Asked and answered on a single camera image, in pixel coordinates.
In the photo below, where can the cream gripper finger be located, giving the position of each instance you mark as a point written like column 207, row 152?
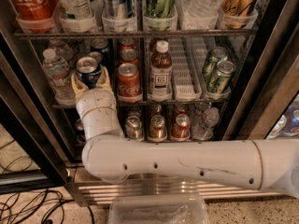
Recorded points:
column 78, row 86
column 104, row 80

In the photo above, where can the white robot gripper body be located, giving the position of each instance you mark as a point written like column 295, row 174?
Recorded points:
column 94, row 99

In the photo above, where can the blue pepsi can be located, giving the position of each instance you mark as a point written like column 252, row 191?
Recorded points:
column 102, row 46
column 88, row 71
column 96, row 56

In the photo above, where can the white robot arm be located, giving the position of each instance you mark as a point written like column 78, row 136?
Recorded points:
column 263, row 165

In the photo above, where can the front red coca-cola can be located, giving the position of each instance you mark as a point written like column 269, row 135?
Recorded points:
column 128, row 80

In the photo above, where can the red coca-cola can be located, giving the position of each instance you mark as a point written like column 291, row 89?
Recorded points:
column 127, row 43
column 129, row 56
column 128, row 80

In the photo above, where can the bottom shelf pepsi can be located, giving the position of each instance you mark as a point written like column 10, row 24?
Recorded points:
column 80, row 130

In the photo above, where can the bottom shelf silver green can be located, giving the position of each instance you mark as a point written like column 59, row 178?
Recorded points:
column 133, row 127

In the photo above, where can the rear red coca-cola can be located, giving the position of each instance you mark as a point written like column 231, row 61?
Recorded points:
column 127, row 43

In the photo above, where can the bottom shelf brown can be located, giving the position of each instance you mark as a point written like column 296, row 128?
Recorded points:
column 157, row 127

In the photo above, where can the left glass fridge door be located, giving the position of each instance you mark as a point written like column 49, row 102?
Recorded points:
column 30, row 154

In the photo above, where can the glass fridge door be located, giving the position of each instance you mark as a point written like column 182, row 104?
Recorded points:
column 30, row 154
column 268, row 80

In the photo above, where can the silver blue can top shelf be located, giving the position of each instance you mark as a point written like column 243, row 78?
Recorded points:
column 118, row 9

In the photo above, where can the clear sprite bottle top shelf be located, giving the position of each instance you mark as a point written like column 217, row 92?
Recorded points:
column 76, row 9

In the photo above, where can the bottom shelf red can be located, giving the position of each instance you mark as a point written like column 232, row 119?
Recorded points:
column 181, row 127

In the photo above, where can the empty white shelf tray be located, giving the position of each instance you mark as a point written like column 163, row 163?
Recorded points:
column 185, row 83

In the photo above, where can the large coca-cola bottle top shelf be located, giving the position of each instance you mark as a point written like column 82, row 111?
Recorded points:
column 36, row 16

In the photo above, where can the green bottle top shelf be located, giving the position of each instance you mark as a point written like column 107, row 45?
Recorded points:
column 160, row 9

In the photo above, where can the bottom shelf water bottle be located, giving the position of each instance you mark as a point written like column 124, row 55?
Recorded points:
column 203, row 129

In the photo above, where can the rear green soda can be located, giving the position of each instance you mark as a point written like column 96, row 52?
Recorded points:
column 214, row 55

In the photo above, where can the green soda can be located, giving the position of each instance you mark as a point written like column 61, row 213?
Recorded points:
column 220, row 77
column 214, row 55

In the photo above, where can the front green soda can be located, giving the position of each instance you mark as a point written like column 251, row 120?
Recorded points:
column 220, row 77

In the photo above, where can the clear water bottle top shelf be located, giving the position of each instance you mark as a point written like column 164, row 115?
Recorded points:
column 204, row 0

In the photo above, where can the orange gold can top shelf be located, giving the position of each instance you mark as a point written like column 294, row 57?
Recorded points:
column 238, row 12

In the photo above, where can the right glass fridge door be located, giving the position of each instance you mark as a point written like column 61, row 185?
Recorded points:
column 268, row 80

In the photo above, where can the front clear water bottle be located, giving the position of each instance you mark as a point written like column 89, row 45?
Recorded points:
column 59, row 75

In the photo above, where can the rear clear water bottle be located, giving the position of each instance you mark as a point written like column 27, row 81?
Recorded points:
column 63, row 50

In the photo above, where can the front brown tea bottle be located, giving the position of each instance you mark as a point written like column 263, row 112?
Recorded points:
column 160, row 72

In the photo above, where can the brown tea bottle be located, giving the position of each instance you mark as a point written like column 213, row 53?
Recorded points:
column 160, row 72
column 153, row 43

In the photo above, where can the rear brown tea bottle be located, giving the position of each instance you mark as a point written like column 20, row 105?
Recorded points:
column 153, row 43

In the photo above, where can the clear plastic bin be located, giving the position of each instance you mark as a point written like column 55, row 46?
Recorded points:
column 159, row 209

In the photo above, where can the middle wire shelf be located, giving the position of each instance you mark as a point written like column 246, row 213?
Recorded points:
column 149, row 102

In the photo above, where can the wire shelf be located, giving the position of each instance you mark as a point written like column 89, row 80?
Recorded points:
column 149, row 102
column 135, row 34

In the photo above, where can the top wire shelf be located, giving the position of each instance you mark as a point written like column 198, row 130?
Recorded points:
column 135, row 34

